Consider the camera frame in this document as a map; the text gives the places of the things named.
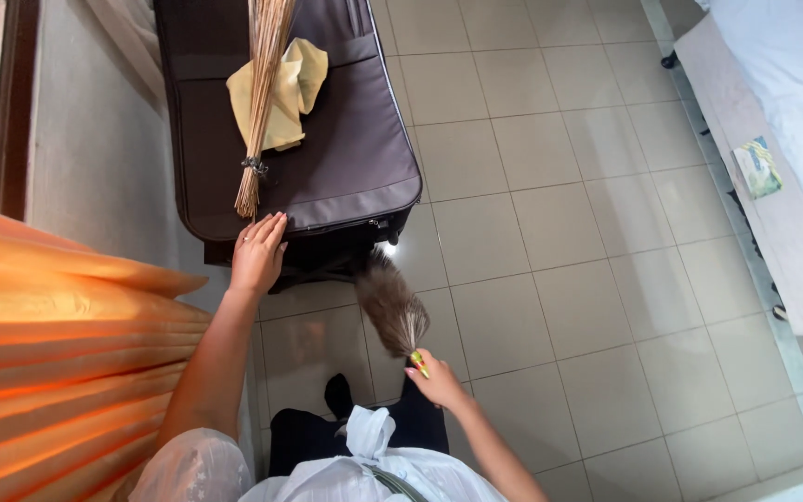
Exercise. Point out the person's left hand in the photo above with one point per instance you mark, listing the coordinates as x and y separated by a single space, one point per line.
256 259

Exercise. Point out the person's right hand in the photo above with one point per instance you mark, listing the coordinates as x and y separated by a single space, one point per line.
438 383

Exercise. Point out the person's right fingers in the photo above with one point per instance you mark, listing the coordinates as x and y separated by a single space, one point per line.
421 371

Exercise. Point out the grey soft grass broom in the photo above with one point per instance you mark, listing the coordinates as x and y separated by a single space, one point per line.
394 308

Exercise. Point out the dark brown fabric suitcase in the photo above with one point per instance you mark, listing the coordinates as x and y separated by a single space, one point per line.
290 132

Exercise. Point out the yellow cloth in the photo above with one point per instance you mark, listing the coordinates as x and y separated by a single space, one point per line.
283 94

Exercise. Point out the stiff stick broom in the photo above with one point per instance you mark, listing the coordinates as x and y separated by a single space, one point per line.
260 97

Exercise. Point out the orange pleated curtain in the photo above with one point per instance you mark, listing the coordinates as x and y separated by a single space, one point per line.
60 355

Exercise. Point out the small printed packet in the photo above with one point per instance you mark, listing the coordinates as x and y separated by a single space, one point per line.
758 167

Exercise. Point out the bed with white sheet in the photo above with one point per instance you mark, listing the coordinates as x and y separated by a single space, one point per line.
778 153

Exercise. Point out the white sheer curtain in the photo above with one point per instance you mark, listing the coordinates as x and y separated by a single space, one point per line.
126 42

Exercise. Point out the dark wooden door frame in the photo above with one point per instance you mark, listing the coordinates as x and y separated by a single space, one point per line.
12 104

